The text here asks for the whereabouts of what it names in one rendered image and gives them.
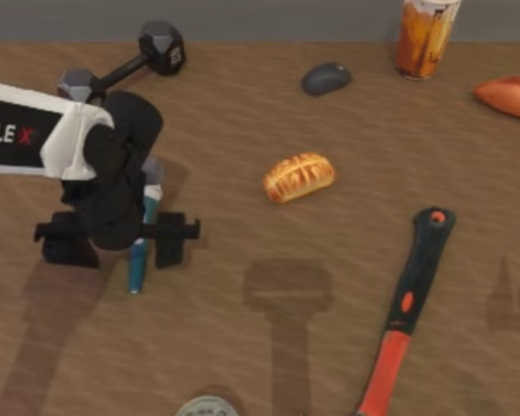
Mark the golden scored bread loaf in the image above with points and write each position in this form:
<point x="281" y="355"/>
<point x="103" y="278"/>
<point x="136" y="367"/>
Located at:
<point x="298" y="177"/>

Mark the round grey disc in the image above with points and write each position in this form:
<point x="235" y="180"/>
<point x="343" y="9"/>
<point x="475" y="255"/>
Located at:
<point x="208" y="408"/>

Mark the black hex dumbbell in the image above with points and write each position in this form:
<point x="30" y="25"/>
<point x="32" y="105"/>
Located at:
<point x="160" y="47"/>

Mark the dark grey computer mouse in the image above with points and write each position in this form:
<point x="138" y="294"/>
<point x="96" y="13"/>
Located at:
<point x="327" y="79"/>

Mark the black and orange hammer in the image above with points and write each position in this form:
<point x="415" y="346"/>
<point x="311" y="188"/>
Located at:
<point x="420" y="268"/>

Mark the orange drink cup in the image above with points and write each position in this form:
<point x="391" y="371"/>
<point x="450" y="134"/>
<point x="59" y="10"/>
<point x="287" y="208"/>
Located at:
<point x="424" y="39"/>

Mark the reddish orange bread loaf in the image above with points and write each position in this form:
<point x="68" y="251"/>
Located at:
<point x="509" y="97"/>

